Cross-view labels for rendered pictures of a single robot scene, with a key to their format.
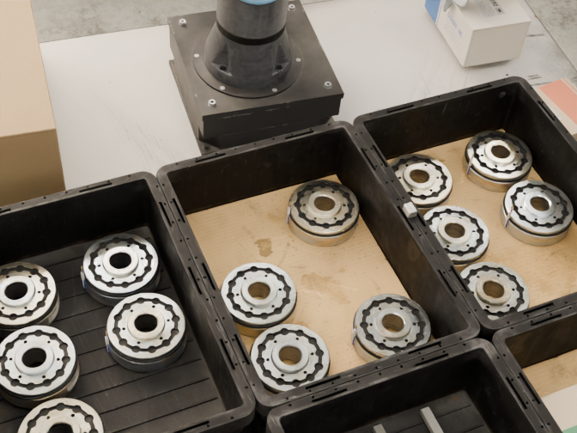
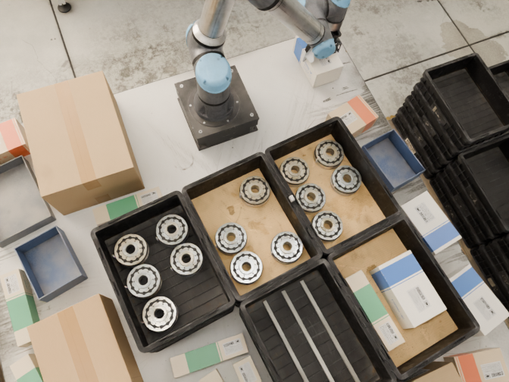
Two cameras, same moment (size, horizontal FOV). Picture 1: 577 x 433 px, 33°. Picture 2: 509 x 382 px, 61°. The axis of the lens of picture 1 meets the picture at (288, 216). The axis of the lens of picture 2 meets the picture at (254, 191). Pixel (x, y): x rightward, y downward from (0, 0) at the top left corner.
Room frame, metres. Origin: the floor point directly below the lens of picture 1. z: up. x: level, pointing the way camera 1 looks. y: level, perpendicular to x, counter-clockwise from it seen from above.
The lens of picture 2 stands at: (0.41, 0.03, 2.22)
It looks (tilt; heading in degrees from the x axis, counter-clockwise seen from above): 69 degrees down; 352
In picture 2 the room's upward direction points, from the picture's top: 8 degrees clockwise
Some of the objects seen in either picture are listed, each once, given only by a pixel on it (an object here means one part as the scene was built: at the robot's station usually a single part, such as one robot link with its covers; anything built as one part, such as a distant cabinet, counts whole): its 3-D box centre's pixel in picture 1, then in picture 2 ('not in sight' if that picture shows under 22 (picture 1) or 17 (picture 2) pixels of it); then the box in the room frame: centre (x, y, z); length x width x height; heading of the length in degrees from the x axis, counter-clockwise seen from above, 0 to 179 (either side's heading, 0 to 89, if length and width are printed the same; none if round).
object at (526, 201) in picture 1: (539, 204); (347, 178); (0.97, -0.37, 0.86); 0.05 x 0.05 x 0.01
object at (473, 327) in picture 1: (309, 252); (251, 222); (0.79, -0.03, 0.92); 0.40 x 0.30 x 0.02; 28
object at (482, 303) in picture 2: not in sight; (469, 300); (0.57, -0.79, 0.75); 0.20 x 0.12 x 0.09; 33
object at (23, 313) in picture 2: not in sight; (22, 307); (0.55, 0.70, 0.73); 0.24 x 0.06 x 0.06; 24
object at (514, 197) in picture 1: (538, 206); (346, 179); (0.97, -0.37, 0.86); 0.10 x 0.10 x 0.01
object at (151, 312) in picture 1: (146, 323); (186, 258); (0.69, 0.17, 0.86); 0.05 x 0.05 x 0.01
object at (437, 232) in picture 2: not in sight; (426, 225); (0.84, -0.67, 0.75); 0.20 x 0.12 x 0.09; 30
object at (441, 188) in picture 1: (418, 179); (295, 170); (1.00, -0.19, 0.86); 0.10 x 0.10 x 0.01
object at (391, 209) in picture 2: (495, 216); (328, 187); (0.93, -0.30, 0.87); 0.40 x 0.30 x 0.11; 28
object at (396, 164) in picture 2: not in sight; (391, 161); (1.09, -0.58, 0.74); 0.20 x 0.15 x 0.07; 30
